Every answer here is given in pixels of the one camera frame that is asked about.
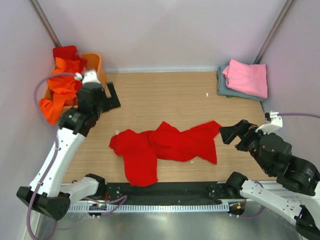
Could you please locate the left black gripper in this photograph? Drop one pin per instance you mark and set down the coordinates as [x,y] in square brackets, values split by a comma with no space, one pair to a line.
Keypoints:
[110,102]

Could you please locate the left aluminium frame post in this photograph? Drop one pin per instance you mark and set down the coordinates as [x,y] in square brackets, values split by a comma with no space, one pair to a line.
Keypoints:
[45,22]

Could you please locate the red t-shirt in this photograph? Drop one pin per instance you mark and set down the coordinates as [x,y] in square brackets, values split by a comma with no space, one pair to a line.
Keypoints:
[141,151]

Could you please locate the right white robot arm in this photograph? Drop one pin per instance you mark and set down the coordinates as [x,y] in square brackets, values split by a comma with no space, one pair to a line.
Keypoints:
[275,158]

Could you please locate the folded grey-blue t-shirt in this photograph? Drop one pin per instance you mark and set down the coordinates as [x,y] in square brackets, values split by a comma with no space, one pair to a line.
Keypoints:
[223,90]

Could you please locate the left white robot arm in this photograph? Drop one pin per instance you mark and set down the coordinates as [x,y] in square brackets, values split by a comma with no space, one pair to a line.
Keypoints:
[45,194]

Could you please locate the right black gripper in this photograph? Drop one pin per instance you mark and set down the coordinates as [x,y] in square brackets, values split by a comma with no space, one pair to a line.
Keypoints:
[228,132]

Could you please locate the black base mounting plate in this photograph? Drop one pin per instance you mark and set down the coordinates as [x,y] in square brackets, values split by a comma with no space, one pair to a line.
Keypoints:
[172,193]

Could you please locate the dark red shirt in basket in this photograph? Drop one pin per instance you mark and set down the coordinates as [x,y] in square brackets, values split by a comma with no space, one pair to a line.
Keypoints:
[70,53]

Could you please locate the right aluminium frame post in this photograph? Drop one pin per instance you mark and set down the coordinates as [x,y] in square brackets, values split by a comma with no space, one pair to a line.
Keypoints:
[282,16]

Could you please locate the orange t-shirt in basket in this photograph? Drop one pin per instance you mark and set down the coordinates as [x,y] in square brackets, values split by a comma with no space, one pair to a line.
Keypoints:
[64,89]

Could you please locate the white slotted cable duct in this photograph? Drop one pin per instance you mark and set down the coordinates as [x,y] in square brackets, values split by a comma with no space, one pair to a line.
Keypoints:
[90,207]

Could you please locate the folded pink t-shirt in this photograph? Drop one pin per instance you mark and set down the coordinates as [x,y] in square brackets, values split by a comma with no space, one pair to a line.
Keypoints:
[250,79]

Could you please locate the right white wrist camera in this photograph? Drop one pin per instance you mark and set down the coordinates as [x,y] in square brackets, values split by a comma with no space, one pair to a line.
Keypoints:
[273,122]

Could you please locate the aluminium frame post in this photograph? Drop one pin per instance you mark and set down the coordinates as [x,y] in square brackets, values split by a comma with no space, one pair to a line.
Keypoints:
[282,16]
[45,22]

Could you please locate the orange plastic laundry basket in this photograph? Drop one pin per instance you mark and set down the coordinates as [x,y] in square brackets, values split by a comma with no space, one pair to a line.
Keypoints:
[94,62]

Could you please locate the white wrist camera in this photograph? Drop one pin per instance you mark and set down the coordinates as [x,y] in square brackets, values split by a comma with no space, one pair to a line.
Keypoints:
[273,122]
[89,76]

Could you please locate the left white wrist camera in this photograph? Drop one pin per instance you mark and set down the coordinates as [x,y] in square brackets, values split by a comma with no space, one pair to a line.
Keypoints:
[89,76]

